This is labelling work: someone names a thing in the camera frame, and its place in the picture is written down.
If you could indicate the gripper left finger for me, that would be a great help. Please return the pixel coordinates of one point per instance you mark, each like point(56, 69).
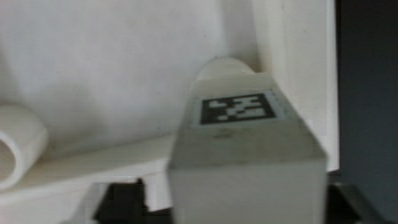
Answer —
point(124, 208)

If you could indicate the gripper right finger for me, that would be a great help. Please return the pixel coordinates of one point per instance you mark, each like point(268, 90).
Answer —
point(349, 209)

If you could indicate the white leg with tag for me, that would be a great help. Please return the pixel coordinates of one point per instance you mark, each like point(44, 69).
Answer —
point(248, 168)

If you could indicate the white square table top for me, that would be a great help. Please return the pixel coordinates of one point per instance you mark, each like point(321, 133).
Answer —
point(101, 61)

